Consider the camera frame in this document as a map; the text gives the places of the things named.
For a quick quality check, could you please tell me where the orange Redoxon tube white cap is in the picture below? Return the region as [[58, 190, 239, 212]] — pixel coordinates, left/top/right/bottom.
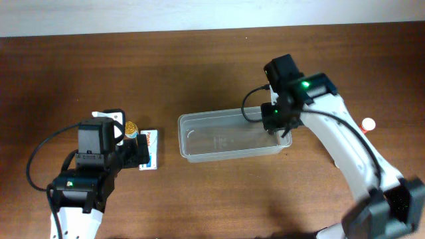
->
[[360, 118, 376, 133]]

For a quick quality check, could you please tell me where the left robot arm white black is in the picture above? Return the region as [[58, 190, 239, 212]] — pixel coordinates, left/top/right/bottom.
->
[[46, 109, 150, 238]]

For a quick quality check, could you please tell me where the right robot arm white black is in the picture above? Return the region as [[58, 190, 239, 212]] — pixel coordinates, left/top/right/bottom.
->
[[261, 72, 424, 238]]

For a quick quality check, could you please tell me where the clear plastic container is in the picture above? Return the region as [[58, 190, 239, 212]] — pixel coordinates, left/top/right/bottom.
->
[[178, 109, 292, 163]]

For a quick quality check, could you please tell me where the small jar with gold lid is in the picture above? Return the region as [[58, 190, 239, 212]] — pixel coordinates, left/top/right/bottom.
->
[[125, 121, 139, 139]]

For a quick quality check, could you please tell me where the white Panadol box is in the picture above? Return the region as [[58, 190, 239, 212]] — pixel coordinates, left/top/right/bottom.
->
[[139, 129, 159, 171]]

